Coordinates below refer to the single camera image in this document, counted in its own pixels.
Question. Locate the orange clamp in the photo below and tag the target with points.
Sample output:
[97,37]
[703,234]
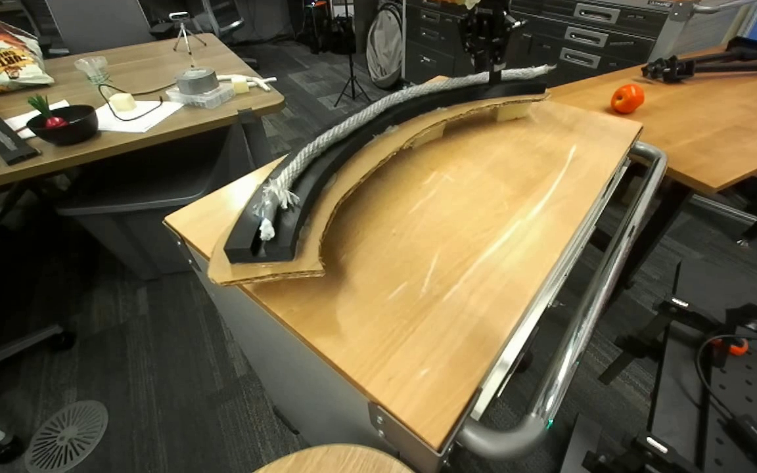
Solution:
[734,347]

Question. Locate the black office chair base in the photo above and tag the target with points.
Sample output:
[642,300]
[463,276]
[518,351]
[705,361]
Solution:
[11,351]

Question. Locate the round white fan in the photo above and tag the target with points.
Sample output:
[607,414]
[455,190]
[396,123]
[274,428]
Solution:
[385,43]

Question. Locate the dark drawer cabinet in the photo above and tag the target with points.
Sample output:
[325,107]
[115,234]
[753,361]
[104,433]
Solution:
[571,41]

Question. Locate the black curved rail object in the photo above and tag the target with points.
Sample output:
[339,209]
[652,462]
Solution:
[237,250]

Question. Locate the black tripod lying flat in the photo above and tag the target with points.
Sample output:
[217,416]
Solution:
[710,64]

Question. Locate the small cream round object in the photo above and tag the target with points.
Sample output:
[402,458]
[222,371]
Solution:
[122,103]

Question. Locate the round wooden stool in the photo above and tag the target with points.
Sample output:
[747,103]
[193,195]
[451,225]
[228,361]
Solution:
[335,462]

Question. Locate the grey office chair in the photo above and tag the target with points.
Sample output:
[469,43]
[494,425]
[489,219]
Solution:
[97,22]

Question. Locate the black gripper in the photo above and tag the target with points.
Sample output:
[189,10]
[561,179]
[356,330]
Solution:
[481,22]

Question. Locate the silver metal cart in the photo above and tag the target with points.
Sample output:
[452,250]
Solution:
[500,438]

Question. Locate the white paper sheet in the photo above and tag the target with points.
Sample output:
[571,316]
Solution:
[137,116]

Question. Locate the perforated metal breadboard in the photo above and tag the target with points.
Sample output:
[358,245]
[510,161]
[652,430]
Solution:
[747,412]

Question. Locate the crumpled clear plastic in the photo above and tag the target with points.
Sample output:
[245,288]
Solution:
[93,69]

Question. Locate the small red object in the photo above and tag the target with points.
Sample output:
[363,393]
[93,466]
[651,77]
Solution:
[57,123]

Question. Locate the small tabletop tripod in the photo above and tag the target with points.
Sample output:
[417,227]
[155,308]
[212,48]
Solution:
[187,29]

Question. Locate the black bowl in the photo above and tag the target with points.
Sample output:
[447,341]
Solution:
[66,133]

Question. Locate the small orange fruit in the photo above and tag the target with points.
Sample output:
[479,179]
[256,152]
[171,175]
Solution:
[627,99]

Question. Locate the wooden office desk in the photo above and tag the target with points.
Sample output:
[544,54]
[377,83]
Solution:
[722,123]

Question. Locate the round perforated floor disc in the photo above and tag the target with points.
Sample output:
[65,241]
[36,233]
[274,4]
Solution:
[65,435]

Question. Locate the black floor tripod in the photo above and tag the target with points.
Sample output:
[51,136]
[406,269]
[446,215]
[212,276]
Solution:
[354,54]

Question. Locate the open chip bag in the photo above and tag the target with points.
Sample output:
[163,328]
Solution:
[5,61]

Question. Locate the light wooden board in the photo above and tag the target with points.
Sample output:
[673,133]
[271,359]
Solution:
[143,68]

